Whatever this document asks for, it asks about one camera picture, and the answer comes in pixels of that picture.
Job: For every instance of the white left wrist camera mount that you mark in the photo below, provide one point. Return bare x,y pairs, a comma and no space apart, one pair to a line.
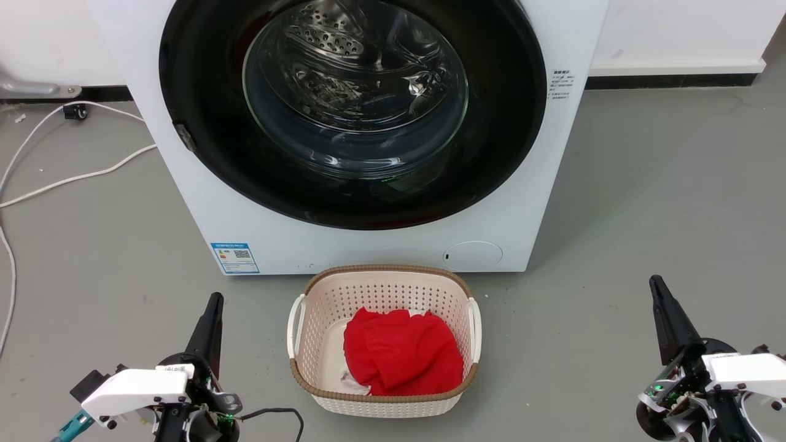
138,390

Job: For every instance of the red garment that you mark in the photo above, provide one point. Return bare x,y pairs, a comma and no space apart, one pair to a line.
402,353

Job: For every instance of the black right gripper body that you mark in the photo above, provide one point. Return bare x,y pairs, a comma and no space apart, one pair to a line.
681,399

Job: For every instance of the grey metal floor bracket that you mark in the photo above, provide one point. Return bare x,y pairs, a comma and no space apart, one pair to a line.
31,88

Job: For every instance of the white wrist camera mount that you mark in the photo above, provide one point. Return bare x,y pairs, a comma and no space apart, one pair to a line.
138,390
752,371

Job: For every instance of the white cloth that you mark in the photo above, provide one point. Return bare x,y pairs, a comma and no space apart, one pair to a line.
355,385

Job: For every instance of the blue energy label sticker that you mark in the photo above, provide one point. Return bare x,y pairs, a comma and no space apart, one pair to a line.
234,258

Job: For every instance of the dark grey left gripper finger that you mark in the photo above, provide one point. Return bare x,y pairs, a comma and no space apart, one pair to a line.
201,334
214,344

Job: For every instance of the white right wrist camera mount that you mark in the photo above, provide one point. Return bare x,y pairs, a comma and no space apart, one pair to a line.
752,371

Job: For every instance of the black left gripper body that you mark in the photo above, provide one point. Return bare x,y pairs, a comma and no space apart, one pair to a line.
206,399

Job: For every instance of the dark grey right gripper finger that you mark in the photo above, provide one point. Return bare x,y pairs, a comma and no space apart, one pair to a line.
684,328
666,319

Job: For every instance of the white front-load washing machine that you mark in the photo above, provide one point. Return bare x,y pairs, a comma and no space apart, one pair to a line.
540,184

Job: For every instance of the black round glass washer door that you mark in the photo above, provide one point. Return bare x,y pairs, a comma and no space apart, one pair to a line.
202,153

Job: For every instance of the cream perforated laundry basket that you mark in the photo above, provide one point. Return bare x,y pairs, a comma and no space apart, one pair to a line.
319,307

